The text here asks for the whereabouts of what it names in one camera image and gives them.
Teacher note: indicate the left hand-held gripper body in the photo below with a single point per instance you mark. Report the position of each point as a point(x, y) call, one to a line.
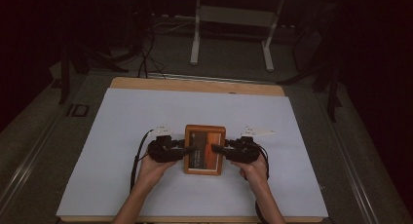
point(162, 151)

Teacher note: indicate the person's left hand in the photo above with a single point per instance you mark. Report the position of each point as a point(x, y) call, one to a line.
point(156, 170)

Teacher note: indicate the black metal stand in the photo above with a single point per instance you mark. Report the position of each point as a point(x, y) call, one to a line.
point(65, 71)
point(332, 87)

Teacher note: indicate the person's right hand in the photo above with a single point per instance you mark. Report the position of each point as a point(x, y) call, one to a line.
point(253, 172)

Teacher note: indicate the metal floor rail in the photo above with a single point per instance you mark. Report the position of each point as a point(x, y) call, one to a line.
point(29, 165)
point(352, 165)

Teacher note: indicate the wooden picture frame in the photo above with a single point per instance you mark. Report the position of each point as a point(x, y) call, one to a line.
point(204, 133)

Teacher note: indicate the metal floor strip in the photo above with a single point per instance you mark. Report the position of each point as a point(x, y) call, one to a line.
point(207, 78)

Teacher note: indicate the white table mat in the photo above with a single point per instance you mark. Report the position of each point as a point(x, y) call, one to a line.
point(195, 107)

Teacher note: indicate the wooden table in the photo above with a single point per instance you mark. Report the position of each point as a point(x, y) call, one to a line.
point(195, 85)

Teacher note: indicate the white metal desk frame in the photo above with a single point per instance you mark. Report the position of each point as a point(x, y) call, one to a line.
point(233, 16)

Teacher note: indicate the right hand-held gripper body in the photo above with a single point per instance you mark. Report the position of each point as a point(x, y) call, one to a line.
point(243, 152)

